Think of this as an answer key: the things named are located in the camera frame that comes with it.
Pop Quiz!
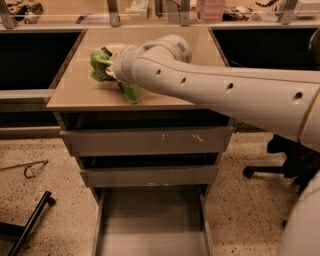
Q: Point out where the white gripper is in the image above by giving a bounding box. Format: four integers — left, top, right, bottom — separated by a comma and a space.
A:
105, 45, 138, 84

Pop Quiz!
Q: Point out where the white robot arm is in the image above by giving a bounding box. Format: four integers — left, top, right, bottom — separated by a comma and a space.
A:
107, 34, 320, 153

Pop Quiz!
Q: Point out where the top grey drawer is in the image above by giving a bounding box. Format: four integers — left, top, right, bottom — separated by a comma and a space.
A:
61, 126, 231, 157

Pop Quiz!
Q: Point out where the grey drawer cabinet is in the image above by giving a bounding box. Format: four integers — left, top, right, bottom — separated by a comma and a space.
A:
47, 27, 232, 256

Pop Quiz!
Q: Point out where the middle grey drawer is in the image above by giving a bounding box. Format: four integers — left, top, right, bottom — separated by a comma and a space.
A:
80, 165, 219, 187

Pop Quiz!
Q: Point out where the open bottom grey drawer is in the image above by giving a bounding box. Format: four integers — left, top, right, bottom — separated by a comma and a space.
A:
92, 185, 213, 256

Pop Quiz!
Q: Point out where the white paper bowl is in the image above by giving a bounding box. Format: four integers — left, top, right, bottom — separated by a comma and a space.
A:
100, 43, 125, 56

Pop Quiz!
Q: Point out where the white box on bench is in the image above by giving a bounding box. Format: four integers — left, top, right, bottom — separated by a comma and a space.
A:
129, 0, 149, 18

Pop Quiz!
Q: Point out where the pink plastic container stack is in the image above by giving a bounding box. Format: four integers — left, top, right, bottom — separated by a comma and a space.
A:
196, 0, 225, 23

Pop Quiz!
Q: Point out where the black chair base leg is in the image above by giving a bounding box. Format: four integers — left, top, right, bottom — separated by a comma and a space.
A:
0, 191, 56, 256

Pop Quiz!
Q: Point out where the black office chair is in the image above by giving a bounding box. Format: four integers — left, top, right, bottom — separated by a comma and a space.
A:
241, 28, 319, 194

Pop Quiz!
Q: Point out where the metal wire hook tool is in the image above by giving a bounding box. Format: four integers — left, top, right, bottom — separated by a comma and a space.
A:
0, 160, 48, 179

